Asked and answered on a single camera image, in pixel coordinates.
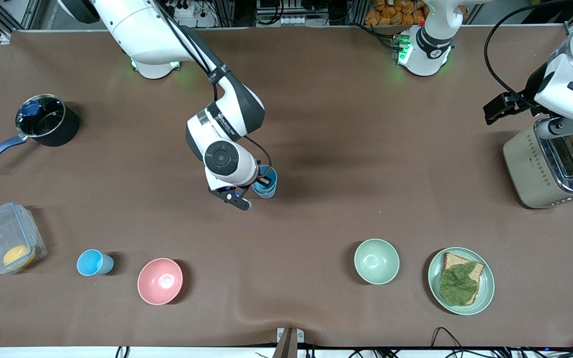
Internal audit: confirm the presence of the beige and chrome toaster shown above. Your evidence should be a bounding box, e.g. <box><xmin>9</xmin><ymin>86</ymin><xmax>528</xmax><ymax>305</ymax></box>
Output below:
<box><xmin>503</xmin><ymin>117</ymin><xmax>573</xmax><ymax>209</ymax></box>

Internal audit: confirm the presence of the pale green bowl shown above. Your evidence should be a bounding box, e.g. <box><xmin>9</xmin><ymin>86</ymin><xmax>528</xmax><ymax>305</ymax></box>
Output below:
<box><xmin>354</xmin><ymin>239</ymin><xmax>400</xmax><ymax>285</ymax></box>

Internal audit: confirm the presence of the pile of orange packets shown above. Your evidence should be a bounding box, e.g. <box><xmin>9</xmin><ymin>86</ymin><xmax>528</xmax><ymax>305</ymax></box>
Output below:
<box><xmin>365</xmin><ymin>0</ymin><xmax>429</xmax><ymax>26</ymax></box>

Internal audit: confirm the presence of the pink bowl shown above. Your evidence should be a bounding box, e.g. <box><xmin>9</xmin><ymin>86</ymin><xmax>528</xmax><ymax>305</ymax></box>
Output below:
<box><xmin>137</xmin><ymin>258</ymin><xmax>184</xmax><ymax>305</ymax></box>

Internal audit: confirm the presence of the green lettuce leaf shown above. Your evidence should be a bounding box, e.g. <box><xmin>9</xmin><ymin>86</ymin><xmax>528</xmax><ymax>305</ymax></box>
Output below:
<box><xmin>439</xmin><ymin>262</ymin><xmax>479</xmax><ymax>305</ymax></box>

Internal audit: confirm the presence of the pale green plate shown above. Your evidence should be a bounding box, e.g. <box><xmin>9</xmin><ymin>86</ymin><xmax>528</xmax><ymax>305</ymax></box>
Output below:
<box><xmin>428</xmin><ymin>247</ymin><xmax>495</xmax><ymax>316</ymax></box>

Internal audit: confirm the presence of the white power strip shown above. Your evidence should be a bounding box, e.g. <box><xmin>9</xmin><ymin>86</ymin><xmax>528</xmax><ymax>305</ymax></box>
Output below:
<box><xmin>165</xmin><ymin>0</ymin><xmax>203</xmax><ymax>18</ymax></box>

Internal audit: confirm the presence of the glass pot lid blue knob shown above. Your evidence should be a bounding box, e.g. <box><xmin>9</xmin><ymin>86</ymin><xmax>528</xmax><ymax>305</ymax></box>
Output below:
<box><xmin>15</xmin><ymin>93</ymin><xmax>66</xmax><ymax>138</ymax></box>

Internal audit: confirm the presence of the yellow round food item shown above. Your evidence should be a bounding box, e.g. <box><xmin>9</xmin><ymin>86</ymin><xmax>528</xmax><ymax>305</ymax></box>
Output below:
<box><xmin>3</xmin><ymin>245</ymin><xmax>36</xmax><ymax>269</ymax></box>

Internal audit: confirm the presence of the black pot with blue handle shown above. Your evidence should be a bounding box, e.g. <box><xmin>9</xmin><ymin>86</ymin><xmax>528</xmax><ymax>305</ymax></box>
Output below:
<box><xmin>0</xmin><ymin>93</ymin><xmax>80</xmax><ymax>172</ymax></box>

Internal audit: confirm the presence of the black cable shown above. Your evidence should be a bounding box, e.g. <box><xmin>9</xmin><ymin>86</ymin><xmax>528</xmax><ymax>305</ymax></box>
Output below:
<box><xmin>431</xmin><ymin>327</ymin><xmax>467</xmax><ymax>350</ymax></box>

